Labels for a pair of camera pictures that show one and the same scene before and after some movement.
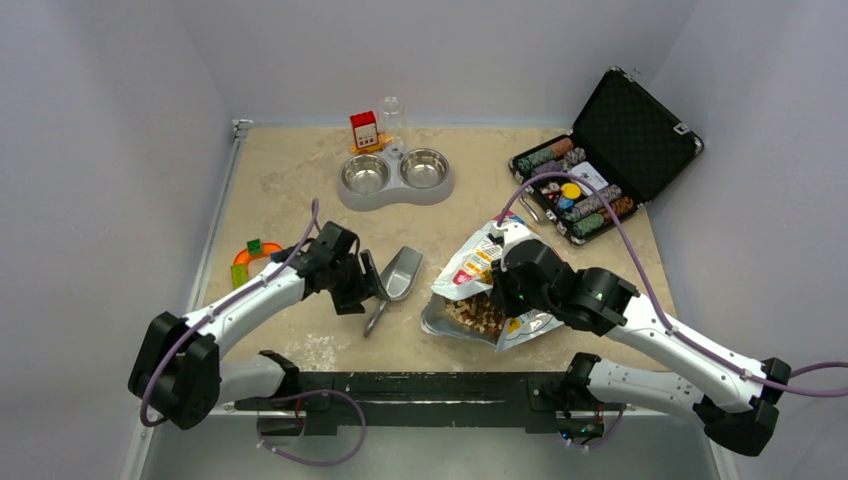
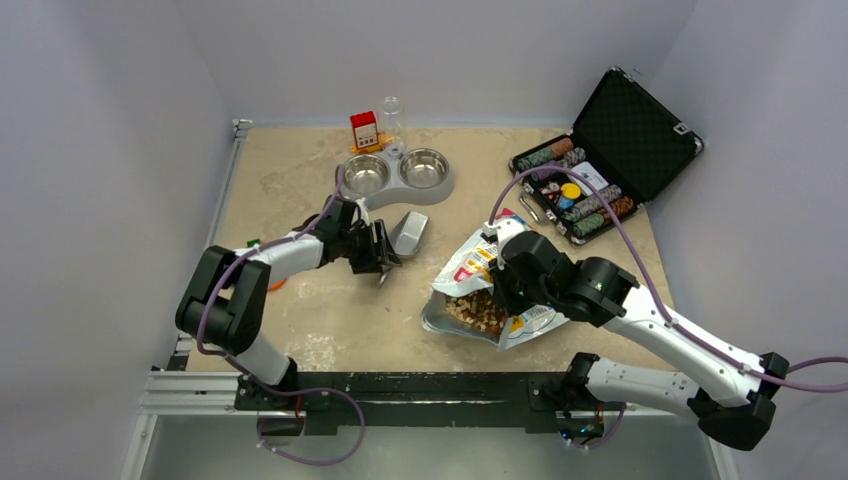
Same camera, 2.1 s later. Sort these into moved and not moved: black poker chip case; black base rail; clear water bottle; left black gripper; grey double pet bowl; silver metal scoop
Moved: silver metal scoop; left black gripper
Not moved: grey double pet bowl; clear water bottle; black base rail; black poker chip case
